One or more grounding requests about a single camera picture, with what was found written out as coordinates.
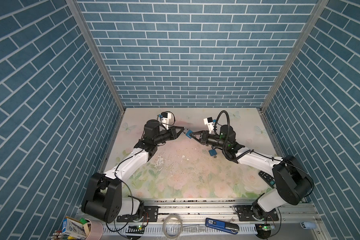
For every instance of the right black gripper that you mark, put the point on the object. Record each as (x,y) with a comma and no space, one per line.
(202,138)

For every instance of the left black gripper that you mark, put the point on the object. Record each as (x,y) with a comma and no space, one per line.
(172,133)

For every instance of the blue padlock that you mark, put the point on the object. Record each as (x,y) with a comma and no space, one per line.
(188,134)
(213,153)

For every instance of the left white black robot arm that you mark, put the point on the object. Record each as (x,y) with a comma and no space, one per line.
(103,199)

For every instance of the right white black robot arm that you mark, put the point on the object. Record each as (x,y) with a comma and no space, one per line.
(292,182)

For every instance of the floral table mat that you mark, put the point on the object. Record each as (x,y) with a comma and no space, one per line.
(184,168)

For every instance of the black calculator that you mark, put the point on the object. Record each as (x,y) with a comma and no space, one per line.
(268,179)

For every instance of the blue black handheld device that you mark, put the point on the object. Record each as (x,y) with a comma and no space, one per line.
(222,226)

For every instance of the pink cup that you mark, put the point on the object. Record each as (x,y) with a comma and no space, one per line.
(96,230)

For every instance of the small light blue object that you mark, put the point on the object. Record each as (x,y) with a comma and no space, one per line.
(308,225)

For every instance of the white blue cardboard box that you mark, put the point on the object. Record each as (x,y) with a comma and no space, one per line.
(73,228)

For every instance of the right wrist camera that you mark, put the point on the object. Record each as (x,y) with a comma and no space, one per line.
(211,124)

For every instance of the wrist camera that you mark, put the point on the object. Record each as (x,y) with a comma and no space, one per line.
(167,119)
(211,124)

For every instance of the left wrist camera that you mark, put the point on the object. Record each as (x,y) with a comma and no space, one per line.
(167,119)

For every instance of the aluminium rail frame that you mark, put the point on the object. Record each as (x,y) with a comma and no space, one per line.
(195,211)

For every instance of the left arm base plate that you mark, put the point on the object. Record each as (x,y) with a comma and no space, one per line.
(149,213)

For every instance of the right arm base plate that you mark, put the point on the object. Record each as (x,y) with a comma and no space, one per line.
(248,213)

